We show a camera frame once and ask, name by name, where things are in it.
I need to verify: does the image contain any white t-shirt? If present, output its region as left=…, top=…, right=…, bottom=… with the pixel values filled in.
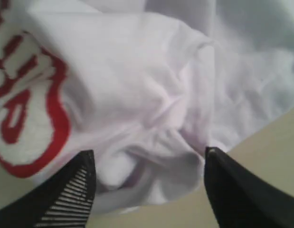
left=0, top=0, right=294, bottom=213

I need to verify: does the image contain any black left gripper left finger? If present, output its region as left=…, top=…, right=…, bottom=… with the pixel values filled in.
left=0, top=150, right=95, bottom=228

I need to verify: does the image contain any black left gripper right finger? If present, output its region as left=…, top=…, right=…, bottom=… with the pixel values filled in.
left=204, top=147, right=294, bottom=228

